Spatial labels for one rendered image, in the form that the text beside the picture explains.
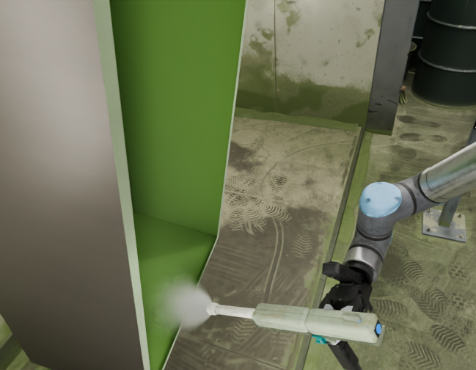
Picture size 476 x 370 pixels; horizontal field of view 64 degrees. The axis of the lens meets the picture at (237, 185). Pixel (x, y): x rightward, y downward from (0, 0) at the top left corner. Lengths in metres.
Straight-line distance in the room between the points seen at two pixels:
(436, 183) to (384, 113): 1.84
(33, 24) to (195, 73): 0.69
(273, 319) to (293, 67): 2.07
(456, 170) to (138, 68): 0.83
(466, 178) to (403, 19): 1.73
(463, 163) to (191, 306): 0.75
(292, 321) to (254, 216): 1.26
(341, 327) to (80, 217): 0.54
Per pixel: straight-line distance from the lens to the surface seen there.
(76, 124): 0.45
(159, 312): 1.15
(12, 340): 1.88
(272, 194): 2.23
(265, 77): 2.83
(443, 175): 0.96
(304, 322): 0.89
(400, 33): 2.57
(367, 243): 1.03
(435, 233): 2.20
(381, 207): 0.95
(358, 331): 0.81
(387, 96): 2.73
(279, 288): 1.80
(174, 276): 1.18
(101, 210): 0.53
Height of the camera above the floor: 1.52
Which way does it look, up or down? 40 degrees down
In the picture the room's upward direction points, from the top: 6 degrees counter-clockwise
